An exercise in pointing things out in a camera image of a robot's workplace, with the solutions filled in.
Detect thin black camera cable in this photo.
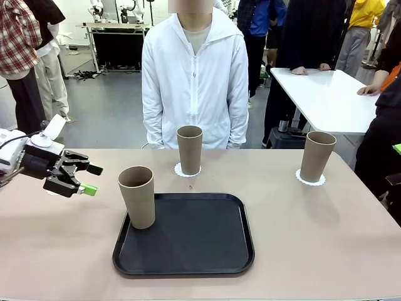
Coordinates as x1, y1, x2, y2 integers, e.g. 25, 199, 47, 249
0, 131, 43, 152

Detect tan tall cup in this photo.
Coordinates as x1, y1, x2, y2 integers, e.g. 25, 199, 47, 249
299, 130, 338, 183
117, 166, 156, 230
176, 125, 204, 176

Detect black framed workbench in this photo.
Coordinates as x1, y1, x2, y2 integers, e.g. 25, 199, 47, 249
83, 21, 152, 73

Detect black cable clutter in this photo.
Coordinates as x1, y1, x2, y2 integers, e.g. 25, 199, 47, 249
73, 68, 108, 80

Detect orange sleeve person's hand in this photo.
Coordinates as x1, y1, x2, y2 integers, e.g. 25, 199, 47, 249
357, 85, 382, 96

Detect person in plaid shirt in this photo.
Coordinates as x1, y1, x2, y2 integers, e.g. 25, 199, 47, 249
0, 0, 53, 134

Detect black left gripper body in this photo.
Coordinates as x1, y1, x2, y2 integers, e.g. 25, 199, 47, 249
23, 149, 65, 181

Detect person in dark jacket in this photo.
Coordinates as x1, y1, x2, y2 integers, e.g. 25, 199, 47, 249
262, 0, 349, 149

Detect person's left forearm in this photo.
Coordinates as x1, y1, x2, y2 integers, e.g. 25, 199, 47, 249
226, 103, 251, 150

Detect person in blue shirt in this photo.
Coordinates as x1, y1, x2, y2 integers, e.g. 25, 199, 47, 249
237, 0, 288, 98

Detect black plastic tray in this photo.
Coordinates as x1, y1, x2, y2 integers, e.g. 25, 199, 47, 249
112, 192, 256, 279

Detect person in white jacket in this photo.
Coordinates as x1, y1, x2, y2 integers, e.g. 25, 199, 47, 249
141, 0, 251, 151

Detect person in yellow top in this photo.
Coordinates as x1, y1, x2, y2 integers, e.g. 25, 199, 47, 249
336, 0, 388, 78

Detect white side table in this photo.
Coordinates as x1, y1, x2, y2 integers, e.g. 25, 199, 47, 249
269, 66, 382, 136

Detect person in black vest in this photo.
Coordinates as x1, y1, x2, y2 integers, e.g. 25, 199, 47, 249
24, 0, 71, 123

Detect person with orange sleeve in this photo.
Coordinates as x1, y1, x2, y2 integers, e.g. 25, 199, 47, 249
353, 28, 401, 206

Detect person's right forearm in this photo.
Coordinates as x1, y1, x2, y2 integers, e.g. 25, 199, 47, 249
142, 100, 167, 150

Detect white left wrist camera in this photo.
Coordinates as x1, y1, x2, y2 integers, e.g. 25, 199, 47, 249
26, 113, 67, 154

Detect black step stool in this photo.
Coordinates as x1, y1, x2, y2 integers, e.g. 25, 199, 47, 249
265, 127, 310, 150

